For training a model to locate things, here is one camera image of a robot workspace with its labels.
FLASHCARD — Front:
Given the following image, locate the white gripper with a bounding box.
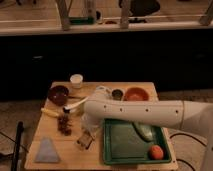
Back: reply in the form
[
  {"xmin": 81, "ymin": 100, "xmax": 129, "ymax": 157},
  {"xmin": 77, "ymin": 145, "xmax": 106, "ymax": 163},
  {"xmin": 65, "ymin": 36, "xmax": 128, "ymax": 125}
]
[{"xmin": 82, "ymin": 118, "xmax": 102, "ymax": 138}]

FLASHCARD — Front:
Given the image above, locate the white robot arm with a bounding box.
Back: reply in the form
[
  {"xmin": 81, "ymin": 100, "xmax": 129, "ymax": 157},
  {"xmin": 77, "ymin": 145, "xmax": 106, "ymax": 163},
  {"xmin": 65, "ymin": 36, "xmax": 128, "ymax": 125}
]
[{"xmin": 82, "ymin": 86, "xmax": 213, "ymax": 171}]

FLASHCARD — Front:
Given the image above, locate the dark red grape bunch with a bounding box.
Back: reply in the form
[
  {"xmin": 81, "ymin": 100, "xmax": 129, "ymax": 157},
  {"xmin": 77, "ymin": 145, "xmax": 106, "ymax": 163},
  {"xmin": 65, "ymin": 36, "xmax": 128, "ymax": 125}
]
[{"xmin": 57, "ymin": 115, "xmax": 71, "ymax": 136}]

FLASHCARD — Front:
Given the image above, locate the green plastic tray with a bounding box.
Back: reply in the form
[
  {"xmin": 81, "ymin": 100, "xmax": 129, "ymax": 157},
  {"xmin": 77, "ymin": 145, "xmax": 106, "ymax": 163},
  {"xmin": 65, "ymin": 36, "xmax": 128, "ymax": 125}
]
[{"xmin": 103, "ymin": 119, "xmax": 171, "ymax": 165}]

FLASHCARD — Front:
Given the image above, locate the small dark metal cup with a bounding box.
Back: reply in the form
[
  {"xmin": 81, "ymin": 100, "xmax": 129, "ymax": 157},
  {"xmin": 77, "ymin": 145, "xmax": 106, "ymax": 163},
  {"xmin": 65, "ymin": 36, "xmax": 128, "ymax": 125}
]
[{"xmin": 112, "ymin": 89, "xmax": 123, "ymax": 100}]

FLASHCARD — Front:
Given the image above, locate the dark red bowl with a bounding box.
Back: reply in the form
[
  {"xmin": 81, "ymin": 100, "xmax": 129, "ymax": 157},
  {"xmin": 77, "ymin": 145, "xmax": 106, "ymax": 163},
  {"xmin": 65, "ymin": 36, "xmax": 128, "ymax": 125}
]
[{"xmin": 47, "ymin": 85, "xmax": 69, "ymax": 106}]

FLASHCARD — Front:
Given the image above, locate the yellow banana toy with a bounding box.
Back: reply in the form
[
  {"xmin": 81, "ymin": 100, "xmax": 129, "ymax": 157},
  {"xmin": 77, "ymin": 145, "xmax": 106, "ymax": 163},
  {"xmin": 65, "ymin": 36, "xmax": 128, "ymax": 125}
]
[{"xmin": 41, "ymin": 108, "xmax": 59, "ymax": 118}]

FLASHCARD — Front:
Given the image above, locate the white paper cup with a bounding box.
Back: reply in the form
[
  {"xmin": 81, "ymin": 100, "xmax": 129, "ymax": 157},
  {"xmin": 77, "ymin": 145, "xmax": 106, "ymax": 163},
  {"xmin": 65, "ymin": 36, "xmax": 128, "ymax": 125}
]
[{"xmin": 70, "ymin": 74, "xmax": 83, "ymax": 89}]

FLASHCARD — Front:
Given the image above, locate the grey triangular cloth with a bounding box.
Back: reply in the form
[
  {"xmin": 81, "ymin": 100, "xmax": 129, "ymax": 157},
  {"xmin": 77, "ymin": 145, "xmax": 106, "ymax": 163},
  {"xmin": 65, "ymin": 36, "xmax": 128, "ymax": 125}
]
[{"xmin": 35, "ymin": 137, "xmax": 60, "ymax": 163}]

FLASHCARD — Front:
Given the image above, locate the orange bowl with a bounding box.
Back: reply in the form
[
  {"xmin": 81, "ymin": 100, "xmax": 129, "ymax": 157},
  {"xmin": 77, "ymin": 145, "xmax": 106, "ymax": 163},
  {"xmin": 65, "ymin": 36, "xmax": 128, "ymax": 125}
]
[{"xmin": 124, "ymin": 87, "xmax": 149, "ymax": 101}]

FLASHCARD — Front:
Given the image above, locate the green cucumber toy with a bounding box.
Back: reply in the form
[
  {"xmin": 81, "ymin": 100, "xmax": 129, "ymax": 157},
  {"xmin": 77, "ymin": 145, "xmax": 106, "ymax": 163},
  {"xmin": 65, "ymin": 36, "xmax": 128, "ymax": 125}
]
[{"xmin": 132, "ymin": 122, "xmax": 153, "ymax": 142}]

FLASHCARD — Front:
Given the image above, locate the orange ball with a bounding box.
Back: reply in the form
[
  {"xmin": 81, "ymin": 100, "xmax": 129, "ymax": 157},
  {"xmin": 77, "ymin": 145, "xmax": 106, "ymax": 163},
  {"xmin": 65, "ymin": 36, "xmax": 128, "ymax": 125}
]
[{"xmin": 148, "ymin": 145, "xmax": 164, "ymax": 160}]

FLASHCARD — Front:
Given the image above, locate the black pole stand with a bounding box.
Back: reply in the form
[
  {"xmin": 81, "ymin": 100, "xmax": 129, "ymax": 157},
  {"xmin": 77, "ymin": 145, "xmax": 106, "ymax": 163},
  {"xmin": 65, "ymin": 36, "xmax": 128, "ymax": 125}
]
[{"xmin": 11, "ymin": 122, "xmax": 24, "ymax": 171}]

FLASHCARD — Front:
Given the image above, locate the white handled brush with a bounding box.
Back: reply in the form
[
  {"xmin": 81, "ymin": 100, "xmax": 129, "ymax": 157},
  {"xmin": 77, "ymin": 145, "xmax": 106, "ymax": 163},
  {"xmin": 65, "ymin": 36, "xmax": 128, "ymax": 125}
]
[{"xmin": 63, "ymin": 97, "xmax": 88, "ymax": 113}]

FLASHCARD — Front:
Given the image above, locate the black floor cable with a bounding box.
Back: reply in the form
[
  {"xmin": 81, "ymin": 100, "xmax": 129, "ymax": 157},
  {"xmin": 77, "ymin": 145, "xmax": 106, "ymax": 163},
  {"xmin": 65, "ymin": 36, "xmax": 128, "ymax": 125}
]
[{"xmin": 169, "ymin": 132, "xmax": 213, "ymax": 171}]

